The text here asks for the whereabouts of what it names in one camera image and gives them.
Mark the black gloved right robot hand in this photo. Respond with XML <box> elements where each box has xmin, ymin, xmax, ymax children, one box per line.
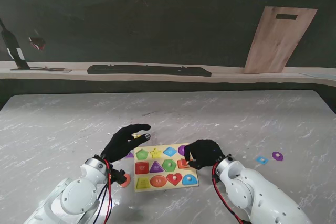
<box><xmin>184</xmin><ymin>139</ymin><xmax>225</xmax><ymax>171</ymax></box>

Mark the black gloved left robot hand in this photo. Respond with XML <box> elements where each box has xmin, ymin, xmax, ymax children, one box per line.
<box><xmin>101</xmin><ymin>123</ymin><xmax>152</xmax><ymax>163</ymax></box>

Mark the orange rectangle puzzle piece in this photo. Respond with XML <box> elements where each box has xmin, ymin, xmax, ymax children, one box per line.
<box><xmin>177</xmin><ymin>157</ymin><xmax>195</xmax><ymax>169</ymax></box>

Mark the blue semicircle puzzle piece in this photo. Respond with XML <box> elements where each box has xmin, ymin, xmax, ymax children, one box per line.
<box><xmin>182</xmin><ymin>174</ymin><xmax>199</xmax><ymax>186</ymax></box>

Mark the red heart puzzle piece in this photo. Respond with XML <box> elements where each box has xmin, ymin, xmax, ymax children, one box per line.
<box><xmin>166</xmin><ymin>173</ymin><xmax>183</xmax><ymax>186</ymax></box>

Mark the green hexagon puzzle piece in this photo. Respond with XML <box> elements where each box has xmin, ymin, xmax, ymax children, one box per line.
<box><xmin>162</xmin><ymin>158</ymin><xmax>177</xmax><ymax>172</ymax></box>

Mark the wooden shape puzzle board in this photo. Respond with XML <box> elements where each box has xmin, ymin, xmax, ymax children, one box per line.
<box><xmin>134</xmin><ymin>143</ymin><xmax>200</xmax><ymax>193</ymax></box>

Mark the orange oval puzzle piece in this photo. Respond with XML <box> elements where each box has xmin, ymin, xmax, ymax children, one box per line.
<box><xmin>119</xmin><ymin>173</ymin><xmax>131</xmax><ymax>188</ymax></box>

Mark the wooden cutting board with slot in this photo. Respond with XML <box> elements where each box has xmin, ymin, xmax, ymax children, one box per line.
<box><xmin>241</xmin><ymin>6</ymin><xmax>318</xmax><ymax>74</ymax></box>

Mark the black keyboard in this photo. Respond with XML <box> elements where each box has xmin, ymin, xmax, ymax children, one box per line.
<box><xmin>87</xmin><ymin>64</ymin><xmax>212</xmax><ymax>77</ymax></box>

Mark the light wooden shelf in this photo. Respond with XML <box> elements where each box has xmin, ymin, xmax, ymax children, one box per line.
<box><xmin>0</xmin><ymin>60</ymin><xmax>336</xmax><ymax>87</ymax></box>

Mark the flat thin tray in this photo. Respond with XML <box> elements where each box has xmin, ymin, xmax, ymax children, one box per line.
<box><xmin>10</xmin><ymin>66</ymin><xmax>72</xmax><ymax>73</ymax></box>

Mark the red and black object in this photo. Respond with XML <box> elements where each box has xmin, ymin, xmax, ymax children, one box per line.
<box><xmin>27</xmin><ymin>36</ymin><xmax>47</xmax><ymax>51</ymax></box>

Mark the pale blue flat sheet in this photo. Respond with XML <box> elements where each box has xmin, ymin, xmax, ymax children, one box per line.
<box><xmin>299</xmin><ymin>72</ymin><xmax>336</xmax><ymax>80</ymax></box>

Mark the black bottle-shaped stand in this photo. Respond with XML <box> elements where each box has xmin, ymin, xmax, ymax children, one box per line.
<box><xmin>0</xmin><ymin>18</ymin><xmax>30</xmax><ymax>70</ymax></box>

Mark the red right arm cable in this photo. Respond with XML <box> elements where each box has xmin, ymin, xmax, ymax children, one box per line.
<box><xmin>211</xmin><ymin>163</ymin><xmax>249</xmax><ymax>224</ymax></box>

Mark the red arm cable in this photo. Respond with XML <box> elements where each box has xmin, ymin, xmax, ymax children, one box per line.
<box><xmin>211</xmin><ymin>163</ymin><xmax>249</xmax><ymax>224</ymax></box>
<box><xmin>102</xmin><ymin>158</ymin><xmax>113</xmax><ymax>224</ymax></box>

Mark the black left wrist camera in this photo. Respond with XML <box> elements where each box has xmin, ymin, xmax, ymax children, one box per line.
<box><xmin>109</xmin><ymin>168</ymin><xmax>127</xmax><ymax>186</ymax></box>

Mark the red left arm cable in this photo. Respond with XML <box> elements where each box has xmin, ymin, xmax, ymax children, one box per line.
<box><xmin>102</xmin><ymin>158</ymin><xmax>113</xmax><ymax>224</ymax></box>

